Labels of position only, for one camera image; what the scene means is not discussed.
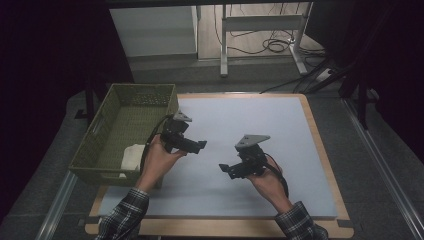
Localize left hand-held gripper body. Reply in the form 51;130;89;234
160;109;194;154

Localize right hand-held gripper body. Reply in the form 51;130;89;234
233;134;272;178

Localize green woven basket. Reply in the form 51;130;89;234
68;83;180;188

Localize cream printed cloth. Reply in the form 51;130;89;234
118;143;146;180

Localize person's right hand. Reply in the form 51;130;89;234
245;155;294;215

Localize person's left hand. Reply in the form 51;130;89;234
134;133;188;195

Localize light grey foam mat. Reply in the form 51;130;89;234
97;96;339;220

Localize black stand leg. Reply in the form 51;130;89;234
74;78;98;127

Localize white cabinet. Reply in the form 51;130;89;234
109;5;199;63

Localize white power strip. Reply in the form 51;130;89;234
314;67;335;83

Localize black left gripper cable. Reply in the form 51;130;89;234
139;114;175;175

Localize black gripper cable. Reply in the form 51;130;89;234
263;152;290;198
139;114;175;175

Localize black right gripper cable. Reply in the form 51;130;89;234
263;152;290;198

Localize coiled black floor cables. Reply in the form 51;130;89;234
213;3;326;68

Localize metal floor rail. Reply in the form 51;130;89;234
341;98;424;240
34;171;79;240

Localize white desk frame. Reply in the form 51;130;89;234
219;2;314;78

